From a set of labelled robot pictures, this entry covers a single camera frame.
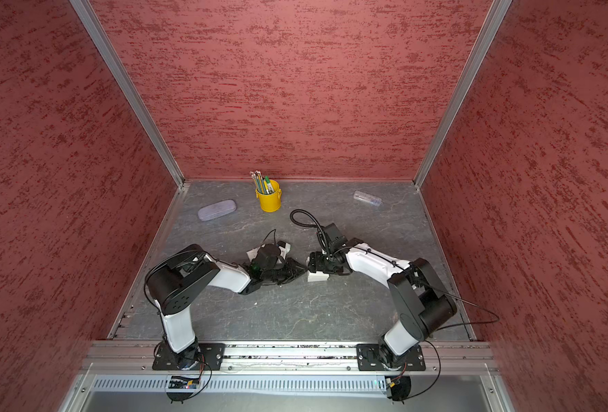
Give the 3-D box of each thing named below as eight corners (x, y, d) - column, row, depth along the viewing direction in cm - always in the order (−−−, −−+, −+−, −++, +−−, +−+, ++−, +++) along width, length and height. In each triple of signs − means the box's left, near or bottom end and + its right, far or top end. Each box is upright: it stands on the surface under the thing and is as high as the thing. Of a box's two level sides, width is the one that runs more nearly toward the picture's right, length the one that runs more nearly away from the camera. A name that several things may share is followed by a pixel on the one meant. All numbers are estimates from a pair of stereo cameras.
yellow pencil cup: (257, 205, 113) (253, 191, 106) (274, 193, 118) (271, 178, 111) (270, 216, 110) (267, 202, 102) (287, 203, 114) (285, 188, 107)
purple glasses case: (200, 222, 108) (198, 217, 105) (199, 211, 112) (197, 207, 109) (237, 212, 111) (235, 208, 109) (235, 202, 115) (233, 197, 112)
